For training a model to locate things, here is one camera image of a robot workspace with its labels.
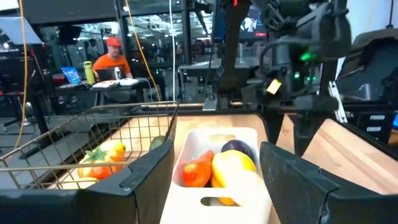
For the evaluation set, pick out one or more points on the grey tilted panel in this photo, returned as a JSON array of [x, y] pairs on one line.
[[18, 31]]

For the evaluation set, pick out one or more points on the white plastic bin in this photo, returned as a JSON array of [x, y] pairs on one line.
[[183, 214]]

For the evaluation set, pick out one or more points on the green avocado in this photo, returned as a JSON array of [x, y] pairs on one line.
[[157, 142]]

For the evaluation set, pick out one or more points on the orange carrot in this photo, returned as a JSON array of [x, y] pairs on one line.
[[197, 171]]

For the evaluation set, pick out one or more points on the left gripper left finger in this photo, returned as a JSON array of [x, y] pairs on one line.
[[140, 186]]

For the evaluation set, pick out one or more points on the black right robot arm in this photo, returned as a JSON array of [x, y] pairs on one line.
[[233, 46]]

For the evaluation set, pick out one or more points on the black desk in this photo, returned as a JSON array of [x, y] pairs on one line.
[[77, 90]]

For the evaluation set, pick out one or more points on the silver aluminium bracket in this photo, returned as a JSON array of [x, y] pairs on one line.
[[337, 102]]

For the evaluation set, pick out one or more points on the green water bottle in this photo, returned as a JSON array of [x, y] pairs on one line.
[[89, 73]]

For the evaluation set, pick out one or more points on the blue snack bag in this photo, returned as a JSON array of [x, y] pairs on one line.
[[71, 75]]

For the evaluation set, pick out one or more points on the dark purple eggplant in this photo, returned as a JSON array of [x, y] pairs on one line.
[[237, 145]]

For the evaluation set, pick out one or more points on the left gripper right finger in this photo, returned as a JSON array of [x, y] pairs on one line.
[[304, 199]]

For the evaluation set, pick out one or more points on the small clear bottle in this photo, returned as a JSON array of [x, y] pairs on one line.
[[117, 74]]

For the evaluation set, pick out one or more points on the small red tomato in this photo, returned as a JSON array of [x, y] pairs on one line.
[[99, 171]]

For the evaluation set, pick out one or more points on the yellow bell pepper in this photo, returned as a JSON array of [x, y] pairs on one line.
[[230, 165]]

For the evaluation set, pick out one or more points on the person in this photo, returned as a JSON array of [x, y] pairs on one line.
[[112, 62]]

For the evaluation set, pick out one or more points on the white orange-printed packet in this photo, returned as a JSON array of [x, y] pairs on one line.
[[105, 84]]

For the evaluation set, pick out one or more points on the white cloth bundle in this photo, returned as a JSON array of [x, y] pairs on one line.
[[129, 82]]

